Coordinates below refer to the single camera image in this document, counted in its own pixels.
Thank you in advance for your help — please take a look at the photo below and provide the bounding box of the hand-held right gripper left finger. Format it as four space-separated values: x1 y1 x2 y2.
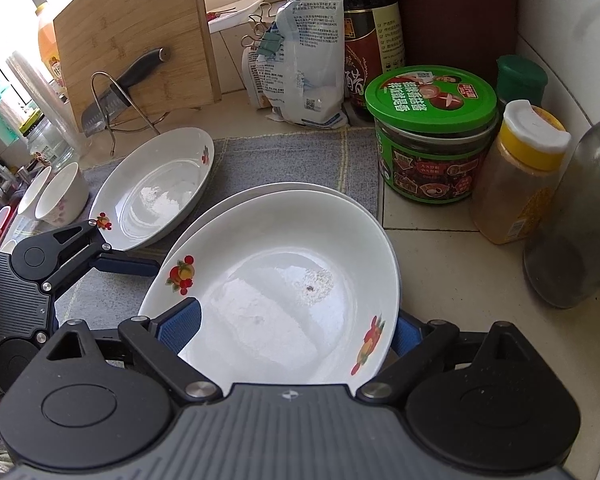
27 297 224 407

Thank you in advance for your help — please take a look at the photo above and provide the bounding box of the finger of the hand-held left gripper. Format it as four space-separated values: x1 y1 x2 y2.
39 220 160 296

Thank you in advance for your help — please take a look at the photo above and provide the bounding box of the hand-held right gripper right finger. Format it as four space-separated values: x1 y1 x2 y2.
356 310 546 405

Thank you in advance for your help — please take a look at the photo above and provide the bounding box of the white fruit print plate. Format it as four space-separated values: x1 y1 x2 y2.
137 191 401 392
167 181 386 271
88 127 215 252

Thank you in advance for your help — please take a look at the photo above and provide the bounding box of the white floral bowl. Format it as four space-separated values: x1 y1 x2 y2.
17 165 53 221
34 162 90 226

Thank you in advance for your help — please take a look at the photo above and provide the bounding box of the glass jar green yellow lid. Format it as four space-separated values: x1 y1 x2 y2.
20 112 78 168

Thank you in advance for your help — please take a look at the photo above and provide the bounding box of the clear plastic wrap roll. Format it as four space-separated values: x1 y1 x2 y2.
32 50 88 158
5 52 38 126

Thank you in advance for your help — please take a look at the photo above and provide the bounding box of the yellow cap spice jar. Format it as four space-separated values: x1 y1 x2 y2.
469 100 572 246

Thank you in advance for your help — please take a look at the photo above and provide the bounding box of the red cap glass bottle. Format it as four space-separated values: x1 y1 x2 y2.
522 110 600 309

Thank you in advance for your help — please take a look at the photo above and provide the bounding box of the grey blue checked cloth mat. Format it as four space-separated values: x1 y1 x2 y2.
50 127 381 318

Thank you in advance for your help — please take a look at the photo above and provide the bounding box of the green lid sauce jar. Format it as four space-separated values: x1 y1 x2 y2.
364 65 498 206

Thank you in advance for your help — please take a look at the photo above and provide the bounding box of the white seasoning packet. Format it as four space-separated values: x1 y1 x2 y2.
241 40 281 108

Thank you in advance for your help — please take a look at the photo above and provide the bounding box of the orange cooking wine jug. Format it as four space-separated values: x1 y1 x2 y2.
36 2 71 96

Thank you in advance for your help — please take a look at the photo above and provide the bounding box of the bamboo cutting board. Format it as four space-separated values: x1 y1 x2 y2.
52 0 222 126

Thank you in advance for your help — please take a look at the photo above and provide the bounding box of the blue white salt bag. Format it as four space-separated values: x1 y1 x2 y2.
267 0 350 128

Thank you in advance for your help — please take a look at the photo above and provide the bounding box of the white windowsill tray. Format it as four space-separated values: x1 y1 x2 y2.
207 0 268 33

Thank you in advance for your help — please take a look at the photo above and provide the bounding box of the green cap bottle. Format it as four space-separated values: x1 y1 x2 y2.
495 55 549 113

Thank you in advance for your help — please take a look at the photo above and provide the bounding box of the dark soy sauce bottle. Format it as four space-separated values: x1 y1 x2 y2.
332 0 406 123

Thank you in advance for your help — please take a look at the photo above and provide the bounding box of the dark red knife block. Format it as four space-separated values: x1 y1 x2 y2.
392 0 518 91

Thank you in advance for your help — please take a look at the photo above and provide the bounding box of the metal wire rack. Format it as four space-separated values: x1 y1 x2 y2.
90 71 163 157

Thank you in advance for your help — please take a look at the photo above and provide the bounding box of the santoku knife black handle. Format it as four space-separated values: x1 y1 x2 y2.
81 47 172 137

